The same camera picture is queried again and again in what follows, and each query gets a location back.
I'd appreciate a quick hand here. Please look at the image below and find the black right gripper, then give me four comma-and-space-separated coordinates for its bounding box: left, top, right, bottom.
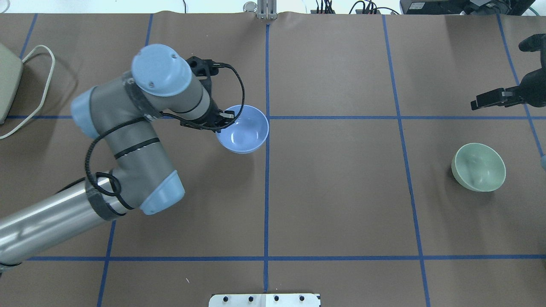
470, 33, 546, 110

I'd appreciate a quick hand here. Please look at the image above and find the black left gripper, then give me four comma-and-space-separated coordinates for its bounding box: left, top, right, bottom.
179, 56, 235, 131

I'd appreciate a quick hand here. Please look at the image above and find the blue bowl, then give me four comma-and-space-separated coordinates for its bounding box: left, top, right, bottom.
216, 105, 270, 155

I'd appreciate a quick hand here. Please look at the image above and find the green bowl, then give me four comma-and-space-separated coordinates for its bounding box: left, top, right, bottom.
451, 142, 506, 192

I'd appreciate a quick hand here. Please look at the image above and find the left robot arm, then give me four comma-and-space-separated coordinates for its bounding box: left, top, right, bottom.
1, 43, 241, 273

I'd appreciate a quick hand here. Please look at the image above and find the cream toaster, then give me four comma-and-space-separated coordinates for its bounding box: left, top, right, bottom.
0, 44, 23, 124

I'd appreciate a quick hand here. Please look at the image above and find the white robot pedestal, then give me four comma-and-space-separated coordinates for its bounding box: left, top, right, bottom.
208, 293, 322, 307

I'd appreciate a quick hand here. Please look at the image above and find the white toaster power cord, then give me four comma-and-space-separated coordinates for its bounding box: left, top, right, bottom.
0, 45, 56, 140

